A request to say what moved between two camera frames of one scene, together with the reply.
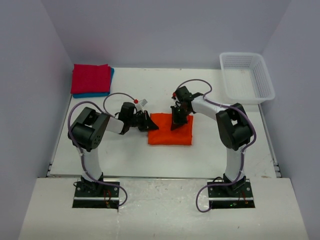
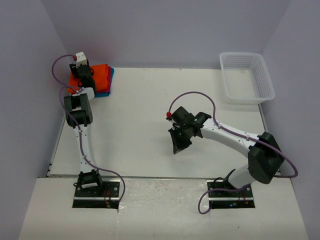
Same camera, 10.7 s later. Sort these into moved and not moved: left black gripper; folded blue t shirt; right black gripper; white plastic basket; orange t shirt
Moved: left black gripper; orange t shirt; right black gripper
Not moved: white plastic basket; folded blue t shirt
